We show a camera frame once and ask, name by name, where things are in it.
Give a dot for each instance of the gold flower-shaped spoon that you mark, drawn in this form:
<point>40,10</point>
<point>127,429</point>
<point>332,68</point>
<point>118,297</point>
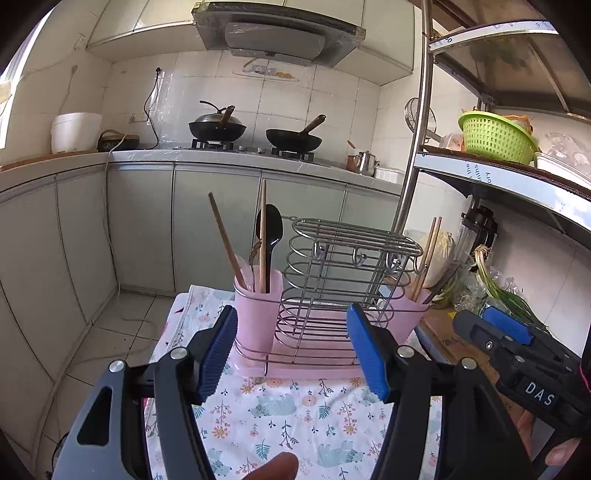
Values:
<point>256,264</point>

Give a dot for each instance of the black frying pan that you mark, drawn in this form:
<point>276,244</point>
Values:
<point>300,142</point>

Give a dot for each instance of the steel kettle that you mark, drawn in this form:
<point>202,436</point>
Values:
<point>366,163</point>

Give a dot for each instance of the green plastic colander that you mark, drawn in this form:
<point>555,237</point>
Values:
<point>496,137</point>

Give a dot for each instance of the pink plastic cup right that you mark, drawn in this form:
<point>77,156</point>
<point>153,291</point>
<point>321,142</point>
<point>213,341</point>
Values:
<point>407,313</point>

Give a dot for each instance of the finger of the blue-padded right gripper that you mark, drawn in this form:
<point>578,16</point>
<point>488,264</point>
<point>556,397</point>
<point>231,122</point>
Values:
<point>508,325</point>

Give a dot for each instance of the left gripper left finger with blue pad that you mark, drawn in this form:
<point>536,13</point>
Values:
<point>108,440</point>

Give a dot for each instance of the black plastic spoon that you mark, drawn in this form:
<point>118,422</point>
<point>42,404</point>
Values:
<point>274,233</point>

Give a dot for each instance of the white rice cooker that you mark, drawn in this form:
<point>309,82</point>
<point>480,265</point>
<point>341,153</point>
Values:
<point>75,132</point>

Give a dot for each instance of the range hood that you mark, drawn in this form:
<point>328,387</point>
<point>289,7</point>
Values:
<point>279,33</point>

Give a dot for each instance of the floral white tablecloth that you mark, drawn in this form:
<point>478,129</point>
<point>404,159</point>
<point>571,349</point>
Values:
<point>336,428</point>

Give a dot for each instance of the steel shelf unit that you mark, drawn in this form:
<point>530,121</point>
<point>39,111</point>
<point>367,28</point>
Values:
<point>520,59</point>

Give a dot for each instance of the black wok with lid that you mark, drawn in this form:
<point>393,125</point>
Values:
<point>219,126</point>

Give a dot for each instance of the pink drip tray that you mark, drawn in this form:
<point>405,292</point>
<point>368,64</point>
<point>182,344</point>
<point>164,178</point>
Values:
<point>322,351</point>

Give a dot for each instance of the pink plastic cup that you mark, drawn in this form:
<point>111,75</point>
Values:
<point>257,316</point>
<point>407,313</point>

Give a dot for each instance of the person's left hand thumb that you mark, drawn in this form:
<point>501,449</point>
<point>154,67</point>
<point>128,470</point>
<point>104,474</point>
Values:
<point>282,467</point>

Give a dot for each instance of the cardboard box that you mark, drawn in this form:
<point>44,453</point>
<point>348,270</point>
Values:
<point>436,335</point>

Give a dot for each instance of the black blender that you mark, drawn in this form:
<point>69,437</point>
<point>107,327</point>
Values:
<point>478,227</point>

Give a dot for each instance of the chrome wire utensil rack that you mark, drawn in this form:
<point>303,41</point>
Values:
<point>331,265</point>

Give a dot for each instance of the pink plastic cup left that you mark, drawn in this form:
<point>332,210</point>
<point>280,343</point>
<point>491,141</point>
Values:
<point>257,316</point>

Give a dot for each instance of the bagged green vegetables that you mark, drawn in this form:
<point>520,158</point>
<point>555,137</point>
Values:
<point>460,288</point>

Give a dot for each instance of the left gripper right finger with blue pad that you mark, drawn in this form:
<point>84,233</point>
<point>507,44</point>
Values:
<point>478,437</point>

